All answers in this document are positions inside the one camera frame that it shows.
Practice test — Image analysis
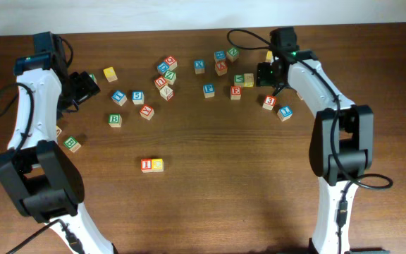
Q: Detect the red I block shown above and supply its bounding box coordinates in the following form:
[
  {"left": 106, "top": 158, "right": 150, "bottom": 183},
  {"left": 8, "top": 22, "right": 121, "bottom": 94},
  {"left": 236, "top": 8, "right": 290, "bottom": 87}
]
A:
[{"left": 141, "top": 159, "right": 153, "bottom": 173}]

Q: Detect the yellow C block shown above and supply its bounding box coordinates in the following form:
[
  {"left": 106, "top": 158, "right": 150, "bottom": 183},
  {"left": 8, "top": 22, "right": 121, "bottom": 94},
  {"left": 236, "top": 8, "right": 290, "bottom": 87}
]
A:
[{"left": 152, "top": 159, "right": 164, "bottom": 172}]

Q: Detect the green R block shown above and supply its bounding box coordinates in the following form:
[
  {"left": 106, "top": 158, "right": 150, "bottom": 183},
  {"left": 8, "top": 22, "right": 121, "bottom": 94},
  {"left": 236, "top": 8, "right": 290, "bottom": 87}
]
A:
[{"left": 296, "top": 92, "right": 304, "bottom": 101}]

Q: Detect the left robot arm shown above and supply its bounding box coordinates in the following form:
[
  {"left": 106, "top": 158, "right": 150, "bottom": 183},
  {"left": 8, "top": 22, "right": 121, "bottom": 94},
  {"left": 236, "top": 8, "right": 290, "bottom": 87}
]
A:
[{"left": 0, "top": 32, "right": 117, "bottom": 253}]

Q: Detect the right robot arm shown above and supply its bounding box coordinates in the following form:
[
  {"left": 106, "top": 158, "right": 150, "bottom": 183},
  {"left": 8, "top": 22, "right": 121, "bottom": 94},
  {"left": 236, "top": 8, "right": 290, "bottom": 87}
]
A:
[{"left": 257, "top": 27, "right": 374, "bottom": 253}]

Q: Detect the green J block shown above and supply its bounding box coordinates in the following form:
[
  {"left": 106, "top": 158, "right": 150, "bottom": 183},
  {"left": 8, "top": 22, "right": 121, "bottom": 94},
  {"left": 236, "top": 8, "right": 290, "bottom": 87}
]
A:
[{"left": 90, "top": 74, "right": 97, "bottom": 84}]

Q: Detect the yellow block upper middle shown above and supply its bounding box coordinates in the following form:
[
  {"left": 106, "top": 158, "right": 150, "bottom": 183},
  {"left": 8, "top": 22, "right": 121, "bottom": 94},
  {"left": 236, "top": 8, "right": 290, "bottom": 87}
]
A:
[{"left": 265, "top": 51, "right": 273, "bottom": 63}]

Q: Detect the yellow block upper left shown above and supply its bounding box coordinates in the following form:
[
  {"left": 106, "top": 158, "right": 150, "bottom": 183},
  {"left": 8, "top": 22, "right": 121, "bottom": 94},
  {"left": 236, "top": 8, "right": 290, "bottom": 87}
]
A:
[{"left": 103, "top": 66, "right": 118, "bottom": 82}]

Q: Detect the blue T block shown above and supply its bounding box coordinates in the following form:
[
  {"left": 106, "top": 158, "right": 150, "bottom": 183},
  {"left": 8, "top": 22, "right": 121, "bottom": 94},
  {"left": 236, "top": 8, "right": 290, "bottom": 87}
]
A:
[{"left": 111, "top": 90, "right": 127, "bottom": 106}]

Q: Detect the yellow block far left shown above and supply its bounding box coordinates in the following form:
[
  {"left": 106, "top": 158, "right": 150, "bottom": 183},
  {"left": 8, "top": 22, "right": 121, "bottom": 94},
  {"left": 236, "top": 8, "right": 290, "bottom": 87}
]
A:
[{"left": 56, "top": 126, "right": 62, "bottom": 137}]

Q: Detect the yellow 8 block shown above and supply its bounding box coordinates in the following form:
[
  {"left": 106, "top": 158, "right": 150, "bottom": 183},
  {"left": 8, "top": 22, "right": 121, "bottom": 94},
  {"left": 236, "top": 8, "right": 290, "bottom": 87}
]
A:
[{"left": 243, "top": 73, "right": 254, "bottom": 87}]

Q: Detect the green B block upper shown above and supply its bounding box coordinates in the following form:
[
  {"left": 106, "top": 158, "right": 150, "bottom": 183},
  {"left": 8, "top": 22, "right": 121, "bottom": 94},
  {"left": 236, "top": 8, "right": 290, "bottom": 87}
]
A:
[{"left": 109, "top": 114, "right": 123, "bottom": 128}]

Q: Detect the green b block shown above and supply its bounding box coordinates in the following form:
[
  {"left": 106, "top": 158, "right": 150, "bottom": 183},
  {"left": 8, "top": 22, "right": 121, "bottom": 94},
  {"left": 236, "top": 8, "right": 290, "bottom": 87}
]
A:
[
  {"left": 109, "top": 114, "right": 123, "bottom": 128},
  {"left": 63, "top": 136, "right": 81, "bottom": 152}
]

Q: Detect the green N block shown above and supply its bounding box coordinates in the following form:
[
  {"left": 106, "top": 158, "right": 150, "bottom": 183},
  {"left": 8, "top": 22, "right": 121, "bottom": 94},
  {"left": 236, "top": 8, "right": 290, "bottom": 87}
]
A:
[{"left": 226, "top": 47, "right": 240, "bottom": 63}]

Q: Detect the green B block lower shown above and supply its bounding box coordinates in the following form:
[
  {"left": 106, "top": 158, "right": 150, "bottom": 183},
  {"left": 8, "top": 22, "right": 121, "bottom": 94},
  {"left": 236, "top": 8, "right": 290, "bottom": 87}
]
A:
[{"left": 63, "top": 136, "right": 81, "bottom": 152}]

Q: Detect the green V block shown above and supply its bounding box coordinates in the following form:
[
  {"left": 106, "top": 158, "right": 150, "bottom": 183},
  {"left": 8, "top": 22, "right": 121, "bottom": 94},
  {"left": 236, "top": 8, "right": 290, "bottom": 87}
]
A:
[{"left": 233, "top": 74, "right": 245, "bottom": 87}]

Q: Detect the red 3 block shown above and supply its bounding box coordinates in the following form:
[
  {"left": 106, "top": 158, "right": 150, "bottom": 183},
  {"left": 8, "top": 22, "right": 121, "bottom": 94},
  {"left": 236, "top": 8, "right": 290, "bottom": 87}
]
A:
[{"left": 262, "top": 95, "right": 276, "bottom": 111}]

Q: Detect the blue 5 block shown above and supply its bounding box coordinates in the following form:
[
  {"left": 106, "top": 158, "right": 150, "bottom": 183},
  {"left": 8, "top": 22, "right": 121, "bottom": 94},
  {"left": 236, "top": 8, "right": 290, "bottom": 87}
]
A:
[{"left": 132, "top": 90, "right": 144, "bottom": 105}]

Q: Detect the blue H block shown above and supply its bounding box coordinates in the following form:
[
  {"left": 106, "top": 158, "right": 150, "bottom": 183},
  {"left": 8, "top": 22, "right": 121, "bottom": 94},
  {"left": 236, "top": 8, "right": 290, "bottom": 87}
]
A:
[{"left": 214, "top": 50, "right": 226, "bottom": 63}]

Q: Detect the red A block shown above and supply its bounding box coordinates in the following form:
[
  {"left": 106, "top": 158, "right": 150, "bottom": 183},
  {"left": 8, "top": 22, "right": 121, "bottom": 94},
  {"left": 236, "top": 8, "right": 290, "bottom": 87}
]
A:
[{"left": 215, "top": 61, "right": 228, "bottom": 76}]

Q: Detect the red E block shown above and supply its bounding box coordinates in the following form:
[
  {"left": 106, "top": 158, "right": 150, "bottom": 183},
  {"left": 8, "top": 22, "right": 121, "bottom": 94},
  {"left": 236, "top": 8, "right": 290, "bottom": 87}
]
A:
[{"left": 230, "top": 86, "right": 242, "bottom": 100}]

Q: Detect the blue L block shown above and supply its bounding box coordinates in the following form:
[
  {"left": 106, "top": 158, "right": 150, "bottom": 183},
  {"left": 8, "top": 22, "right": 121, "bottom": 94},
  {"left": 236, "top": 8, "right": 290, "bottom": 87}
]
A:
[{"left": 277, "top": 106, "right": 293, "bottom": 121}]

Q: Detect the red Y block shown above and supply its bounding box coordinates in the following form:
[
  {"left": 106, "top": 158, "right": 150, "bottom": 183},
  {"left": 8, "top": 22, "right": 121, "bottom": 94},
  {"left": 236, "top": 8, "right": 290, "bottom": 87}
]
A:
[{"left": 140, "top": 104, "right": 154, "bottom": 120}]

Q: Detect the red U block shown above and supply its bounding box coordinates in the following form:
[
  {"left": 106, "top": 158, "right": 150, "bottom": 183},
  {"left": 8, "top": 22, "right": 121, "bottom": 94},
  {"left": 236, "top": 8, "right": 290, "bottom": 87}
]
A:
[{"left": 154, "top": 76, "right": 168, "bottom": 90}]

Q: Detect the blue X block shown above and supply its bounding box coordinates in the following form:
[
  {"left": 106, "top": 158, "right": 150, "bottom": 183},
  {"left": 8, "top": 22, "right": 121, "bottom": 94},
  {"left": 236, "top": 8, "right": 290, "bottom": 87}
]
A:
[{"left": 194, "top": 59, "right": 205, "bottom": 74}]

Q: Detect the blue D block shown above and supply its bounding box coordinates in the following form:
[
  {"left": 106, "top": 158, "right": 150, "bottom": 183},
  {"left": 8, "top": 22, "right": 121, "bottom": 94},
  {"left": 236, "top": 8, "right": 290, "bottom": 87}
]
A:
[{"left": 157, "top": 61, "right": 170, "bottom": 75}]

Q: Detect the blue P block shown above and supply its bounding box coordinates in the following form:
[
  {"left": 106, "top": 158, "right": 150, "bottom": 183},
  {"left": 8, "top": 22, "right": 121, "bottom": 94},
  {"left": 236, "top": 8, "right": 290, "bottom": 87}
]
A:
[{"left": 203, "top": 84, "right": 215, "bottom": 98}]

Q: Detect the plain wood red-edged block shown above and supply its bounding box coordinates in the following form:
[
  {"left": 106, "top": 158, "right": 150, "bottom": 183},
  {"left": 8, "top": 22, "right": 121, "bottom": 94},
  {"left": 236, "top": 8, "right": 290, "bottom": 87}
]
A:
[{"left": 160, "top": 85, "right": 174, "bottom": 101}]

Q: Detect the green Z block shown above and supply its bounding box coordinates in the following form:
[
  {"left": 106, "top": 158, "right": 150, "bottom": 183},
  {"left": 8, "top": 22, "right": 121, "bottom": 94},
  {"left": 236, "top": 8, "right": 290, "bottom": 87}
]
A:
[{"left": 163, "top": 71, "right": 177, "bottom": 85}]

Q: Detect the red Q block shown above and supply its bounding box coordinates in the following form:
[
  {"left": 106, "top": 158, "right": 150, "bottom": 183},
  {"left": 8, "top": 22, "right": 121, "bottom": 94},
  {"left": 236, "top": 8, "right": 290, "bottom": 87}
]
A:
[{"left": 164, "top": 56, "right": 178, "bottom": 71}]

